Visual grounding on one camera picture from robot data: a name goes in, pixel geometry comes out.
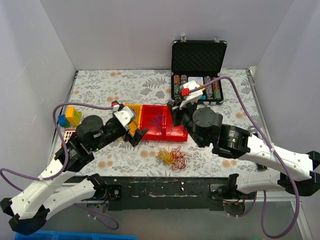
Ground purple thin cable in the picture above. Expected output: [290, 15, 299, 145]
[129, 102, 176, 148]

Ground red double plastic bin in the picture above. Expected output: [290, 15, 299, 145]
[140, 104, 188, 142]

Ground yellow plastic bin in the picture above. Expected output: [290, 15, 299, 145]
[114, 103, 143, 141]

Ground red thin cable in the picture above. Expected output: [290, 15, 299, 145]
[159, 146, 192, 175]

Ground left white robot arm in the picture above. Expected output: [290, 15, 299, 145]
[0, 115, 147, 236]

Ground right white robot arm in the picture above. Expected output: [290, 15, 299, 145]
[167, 100, 320, 199]

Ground yellow green toy bricks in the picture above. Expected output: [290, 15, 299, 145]
[65, 106, 82, 127]

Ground red white grid toy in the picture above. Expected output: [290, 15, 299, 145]
[63, 128, 76, 143]

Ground blue toy brick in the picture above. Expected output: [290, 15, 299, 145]
[58, 114, 71, 129]

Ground black poker chip case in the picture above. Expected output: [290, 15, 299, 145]
[171, 37, 228, 100]

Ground black microphone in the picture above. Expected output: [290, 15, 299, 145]
[247, 125, 259, 136]

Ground blue tray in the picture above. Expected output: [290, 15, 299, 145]
[14, 230, 138, 240]

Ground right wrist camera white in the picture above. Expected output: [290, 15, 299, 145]
[179, 80, 203, 110]

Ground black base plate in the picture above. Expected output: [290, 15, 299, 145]
[77, 176, 258, 212]

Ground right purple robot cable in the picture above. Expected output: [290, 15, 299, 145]
[189, 76, 301, 238]

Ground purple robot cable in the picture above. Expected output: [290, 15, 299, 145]
[0, 101, 120, 231]
[189, 76, 301, 238]

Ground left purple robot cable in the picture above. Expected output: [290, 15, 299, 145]
[0, 101, 120, 231]

